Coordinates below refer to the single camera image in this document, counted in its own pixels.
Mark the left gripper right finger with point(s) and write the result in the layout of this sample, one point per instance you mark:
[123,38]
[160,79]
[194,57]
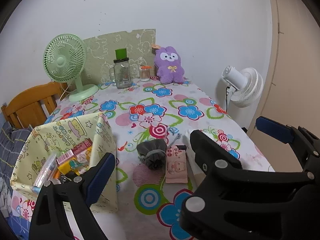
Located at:
[235,203]

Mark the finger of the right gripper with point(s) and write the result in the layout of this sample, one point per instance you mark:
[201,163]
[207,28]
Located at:
[304,144]

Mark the pink baby tissue pack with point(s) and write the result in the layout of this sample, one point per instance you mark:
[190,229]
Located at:
[176,166]

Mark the grey drawstring pouch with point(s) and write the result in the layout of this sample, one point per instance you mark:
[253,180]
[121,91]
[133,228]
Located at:
[152,153]

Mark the clear plastic pen pack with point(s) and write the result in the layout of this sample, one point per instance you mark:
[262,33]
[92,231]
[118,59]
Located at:
[46,172]

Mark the beige door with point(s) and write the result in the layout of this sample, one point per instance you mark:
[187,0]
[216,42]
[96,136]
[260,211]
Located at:
[291,90]

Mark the yellow snack packet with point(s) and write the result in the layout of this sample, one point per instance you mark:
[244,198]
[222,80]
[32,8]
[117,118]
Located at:
[76,165]

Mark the red brown snack box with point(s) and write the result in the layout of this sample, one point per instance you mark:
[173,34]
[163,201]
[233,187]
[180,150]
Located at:
[81,147]

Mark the yellow cartoon storage box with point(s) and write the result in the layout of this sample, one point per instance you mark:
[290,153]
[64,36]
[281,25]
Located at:
[61,135]

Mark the white standing fan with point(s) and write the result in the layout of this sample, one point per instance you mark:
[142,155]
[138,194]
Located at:
[244,86]

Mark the grey plaid pillow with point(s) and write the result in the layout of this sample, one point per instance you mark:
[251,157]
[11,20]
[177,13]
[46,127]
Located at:
[12,141]

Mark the floral tablecloth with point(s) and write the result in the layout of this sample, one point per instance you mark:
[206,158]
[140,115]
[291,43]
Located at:
[137,202]

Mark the glass mason jar mug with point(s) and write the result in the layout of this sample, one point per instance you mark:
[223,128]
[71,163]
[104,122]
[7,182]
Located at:
[120,73]

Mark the green desk fan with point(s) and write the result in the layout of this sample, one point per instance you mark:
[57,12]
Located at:
[64,59]

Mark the purple plush bunny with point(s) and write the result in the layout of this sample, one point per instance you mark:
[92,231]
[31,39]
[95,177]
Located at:
[168,65]

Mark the toothpick jar orange lid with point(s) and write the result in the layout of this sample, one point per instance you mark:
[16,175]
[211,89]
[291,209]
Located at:
[144,73]

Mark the green patterned cardboard panel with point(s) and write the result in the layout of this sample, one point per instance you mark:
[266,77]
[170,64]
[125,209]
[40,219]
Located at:
[101,52]

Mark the green cup on jar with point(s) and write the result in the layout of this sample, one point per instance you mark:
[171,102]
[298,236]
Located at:
[121,53]

